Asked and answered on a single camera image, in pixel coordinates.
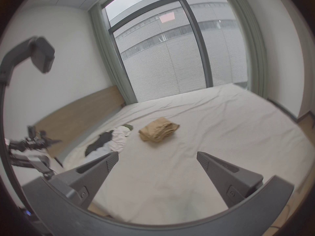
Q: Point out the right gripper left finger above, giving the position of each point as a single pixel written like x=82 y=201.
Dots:
x=81 y=183

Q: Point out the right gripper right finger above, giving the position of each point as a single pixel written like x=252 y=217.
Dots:
x=233 y=181

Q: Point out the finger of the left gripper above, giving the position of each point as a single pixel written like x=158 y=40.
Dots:
x=51 y=142

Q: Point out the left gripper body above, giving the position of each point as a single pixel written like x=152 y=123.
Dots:
x=33 y=144

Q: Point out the tan shorts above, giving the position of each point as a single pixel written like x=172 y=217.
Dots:
x=158 y=130

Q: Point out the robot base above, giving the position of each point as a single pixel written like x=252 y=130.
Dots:
x=28 y=214

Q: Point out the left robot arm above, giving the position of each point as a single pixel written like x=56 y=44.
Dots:
x=39 y=165

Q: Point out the bed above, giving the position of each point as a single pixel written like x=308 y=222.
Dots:
x=209 y=131

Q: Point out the black garment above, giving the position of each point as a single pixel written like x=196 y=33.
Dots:
x=101 y=141

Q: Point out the olive green garment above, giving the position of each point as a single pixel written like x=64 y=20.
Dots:
x=128 y=126

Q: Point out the grey-green curtain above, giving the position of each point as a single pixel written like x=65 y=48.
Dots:
x=248 y=45
x=108 y=58

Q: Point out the window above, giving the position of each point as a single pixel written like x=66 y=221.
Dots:
x=172 y=53

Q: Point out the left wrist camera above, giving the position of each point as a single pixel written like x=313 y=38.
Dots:
x=30 y=131

